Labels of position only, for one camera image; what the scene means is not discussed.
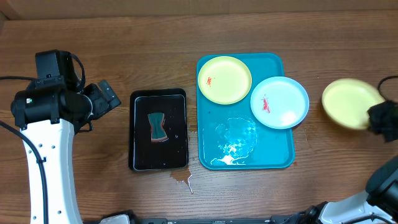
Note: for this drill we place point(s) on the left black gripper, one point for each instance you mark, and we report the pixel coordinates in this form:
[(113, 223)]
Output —
[(102, 106)]

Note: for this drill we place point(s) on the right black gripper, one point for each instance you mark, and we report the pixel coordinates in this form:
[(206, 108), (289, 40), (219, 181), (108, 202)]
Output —
[(380, 112)]

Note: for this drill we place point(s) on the yellow plate tray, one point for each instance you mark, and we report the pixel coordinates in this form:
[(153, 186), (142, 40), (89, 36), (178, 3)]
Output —
[(224, 80), (347, 101)]

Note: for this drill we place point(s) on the green and orange sponge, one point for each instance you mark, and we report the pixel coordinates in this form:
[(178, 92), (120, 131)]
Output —
[(157, 131)]

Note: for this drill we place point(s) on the light blue plate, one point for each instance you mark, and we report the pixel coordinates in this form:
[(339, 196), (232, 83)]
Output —
[(279, 102)]

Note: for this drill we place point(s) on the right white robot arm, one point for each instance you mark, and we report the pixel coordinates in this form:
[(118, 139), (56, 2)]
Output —
[(378, 202)]

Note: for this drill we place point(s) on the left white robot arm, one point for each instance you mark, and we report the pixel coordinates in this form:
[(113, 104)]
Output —
[(48, 114)]

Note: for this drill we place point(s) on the black water tray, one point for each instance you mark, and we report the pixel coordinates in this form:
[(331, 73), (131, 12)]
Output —
[(171, 154)]

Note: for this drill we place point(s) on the teal plastic serving tray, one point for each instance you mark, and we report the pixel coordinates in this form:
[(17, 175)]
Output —
[(231, 138)]

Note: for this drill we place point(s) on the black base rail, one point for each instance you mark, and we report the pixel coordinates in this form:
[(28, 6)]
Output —
[(283, 219)]

